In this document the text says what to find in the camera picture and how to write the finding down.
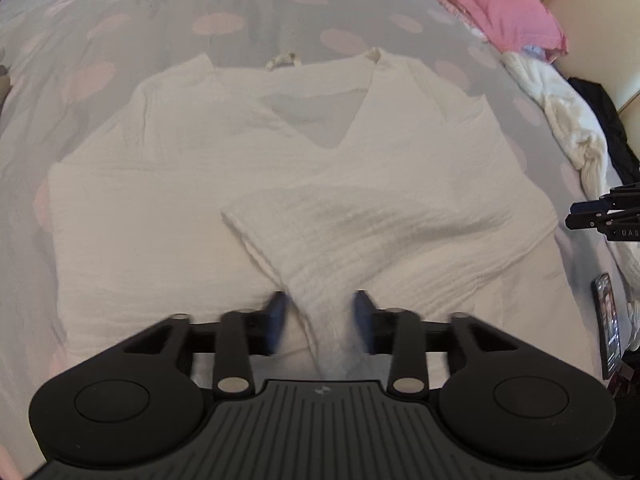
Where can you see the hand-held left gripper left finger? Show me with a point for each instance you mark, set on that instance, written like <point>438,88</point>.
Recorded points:
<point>278,312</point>

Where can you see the black smartphone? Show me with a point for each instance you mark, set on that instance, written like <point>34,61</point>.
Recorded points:
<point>607,325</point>

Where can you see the white v-neck shirt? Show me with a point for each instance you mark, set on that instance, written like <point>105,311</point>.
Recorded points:
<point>200,170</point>

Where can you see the black cloth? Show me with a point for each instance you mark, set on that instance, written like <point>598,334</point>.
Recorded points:
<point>602,110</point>

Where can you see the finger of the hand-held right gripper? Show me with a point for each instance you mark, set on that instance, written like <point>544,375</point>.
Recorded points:
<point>600,220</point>

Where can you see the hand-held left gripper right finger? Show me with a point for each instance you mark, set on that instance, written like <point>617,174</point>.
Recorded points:
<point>361,312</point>

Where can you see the white knit blanket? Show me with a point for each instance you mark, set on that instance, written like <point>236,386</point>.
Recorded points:
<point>565,110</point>

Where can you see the grey pink-dotted bed sheet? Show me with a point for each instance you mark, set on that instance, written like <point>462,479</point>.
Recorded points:
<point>150,20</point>

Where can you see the beige padded headboard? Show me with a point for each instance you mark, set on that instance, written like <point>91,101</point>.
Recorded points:
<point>595,20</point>

